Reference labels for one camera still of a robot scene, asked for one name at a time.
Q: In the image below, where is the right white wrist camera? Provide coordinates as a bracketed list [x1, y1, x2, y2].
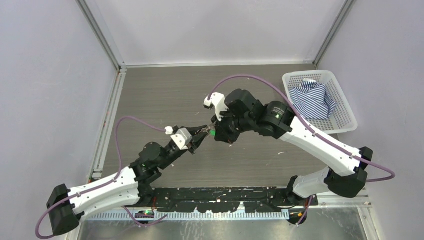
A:
[203, 92, 229, 122]

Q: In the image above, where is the blue striped shirt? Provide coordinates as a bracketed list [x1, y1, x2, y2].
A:
[288, 78, 337, 120]

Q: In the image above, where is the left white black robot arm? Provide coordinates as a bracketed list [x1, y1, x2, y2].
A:
[46, 125, 208, 236]

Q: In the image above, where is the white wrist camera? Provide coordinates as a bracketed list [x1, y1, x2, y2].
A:
[203, 92, 229, 122]
[165, 126, 193, 150]

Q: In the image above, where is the white plastic basket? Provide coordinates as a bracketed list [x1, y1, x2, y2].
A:
[282, 70, 358, 135]

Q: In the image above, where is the green key tag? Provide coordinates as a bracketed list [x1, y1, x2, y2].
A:
[209, 129, 216, 137]

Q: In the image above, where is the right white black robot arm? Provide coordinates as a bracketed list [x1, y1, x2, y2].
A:
[203, 89, 373, 205]

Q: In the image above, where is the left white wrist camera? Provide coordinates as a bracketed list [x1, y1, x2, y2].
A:
[165, 126, 193, 150]

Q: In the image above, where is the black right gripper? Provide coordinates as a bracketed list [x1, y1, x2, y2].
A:
[211, 105, 254, 143]

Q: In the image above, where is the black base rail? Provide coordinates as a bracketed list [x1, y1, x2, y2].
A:
[133, 186, 309, 214]

